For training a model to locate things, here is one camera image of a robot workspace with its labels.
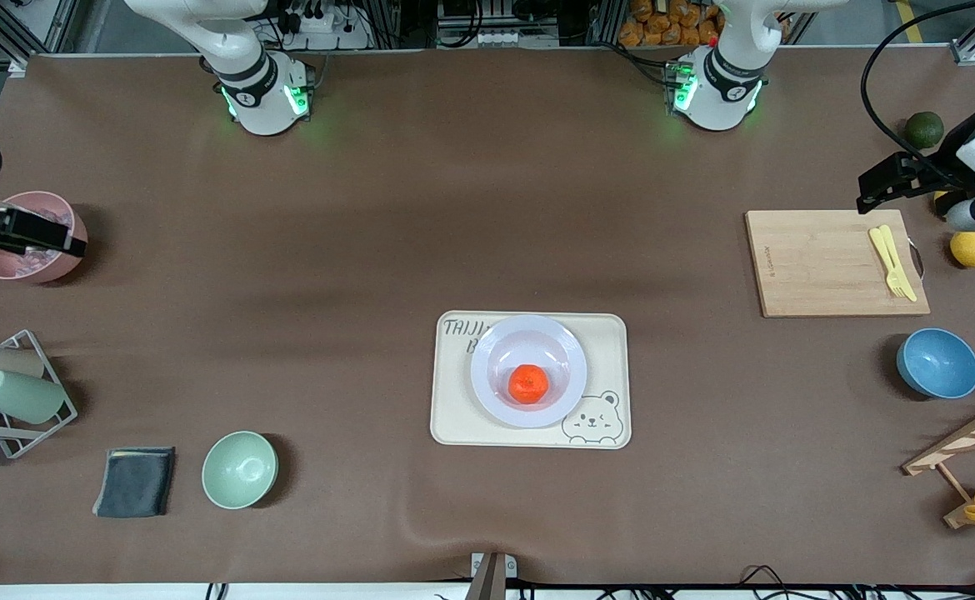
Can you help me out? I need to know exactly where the lavender round plate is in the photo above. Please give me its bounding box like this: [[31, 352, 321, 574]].
[[471, 314, 589, 430]]

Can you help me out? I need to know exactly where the orange fruit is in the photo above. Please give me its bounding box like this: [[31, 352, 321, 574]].
[[508, 364, 550, 406]]

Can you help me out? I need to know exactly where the pink bowl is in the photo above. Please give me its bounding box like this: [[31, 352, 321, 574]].
[[0, 191, 88, 284]]

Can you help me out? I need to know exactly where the yellow plastic fork and knife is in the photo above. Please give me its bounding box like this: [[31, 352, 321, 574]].
[[869, 227, 918, 303]]

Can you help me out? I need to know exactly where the dark green round fruit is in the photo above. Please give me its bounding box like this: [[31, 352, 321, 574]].
[[905, 111, 945, 149]]

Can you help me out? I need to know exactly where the wooden cutting board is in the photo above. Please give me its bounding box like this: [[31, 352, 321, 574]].
[[744, 209, 931, 318]]

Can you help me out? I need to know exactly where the yellow plastic fork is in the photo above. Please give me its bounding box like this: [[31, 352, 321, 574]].
[[881, 225, 910, 301]]

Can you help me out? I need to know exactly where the mint green cup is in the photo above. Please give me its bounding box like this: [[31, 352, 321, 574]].
[[0, 369, 67, 425]]

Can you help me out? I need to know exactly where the blue bowl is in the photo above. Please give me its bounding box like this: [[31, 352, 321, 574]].
[[897, 327, 975, 400]]

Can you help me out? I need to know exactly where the dark grey folded cloth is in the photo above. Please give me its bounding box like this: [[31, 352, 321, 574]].
[[92, 447, 177, 518]]

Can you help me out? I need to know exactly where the wooden cup rack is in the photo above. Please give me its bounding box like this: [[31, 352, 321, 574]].
[[902, 392, 975, 530]]

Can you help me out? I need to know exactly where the bag of orange fruits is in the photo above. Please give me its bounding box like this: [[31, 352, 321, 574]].
[[618, 0, 726, 48]]

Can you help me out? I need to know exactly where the mint green bowl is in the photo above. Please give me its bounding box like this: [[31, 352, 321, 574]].
[[202, 431, 278, 510]]

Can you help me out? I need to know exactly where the cream bear print tray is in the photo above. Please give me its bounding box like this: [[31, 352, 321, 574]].
[[430, 312, 632, 450]]

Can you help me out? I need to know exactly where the white power strip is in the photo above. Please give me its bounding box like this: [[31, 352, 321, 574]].
[[286, 7, 370, 49]]

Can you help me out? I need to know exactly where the small white socket strip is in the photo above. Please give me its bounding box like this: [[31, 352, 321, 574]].
[[452, 27, 523, 48]]

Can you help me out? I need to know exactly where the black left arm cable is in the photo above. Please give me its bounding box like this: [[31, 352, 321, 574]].
[[860, 0, 975, 186]]

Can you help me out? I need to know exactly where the grey wire cup holder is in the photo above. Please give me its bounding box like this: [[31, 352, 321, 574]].
[[0, 329, 78, 460]]

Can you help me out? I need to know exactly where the black floor cable bundle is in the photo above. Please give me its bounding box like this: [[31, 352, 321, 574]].
[[737, 565, 975, 600]]

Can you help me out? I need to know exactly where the metal table bracket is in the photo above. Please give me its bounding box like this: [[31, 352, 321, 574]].
[[471, 552, 518, 600]]

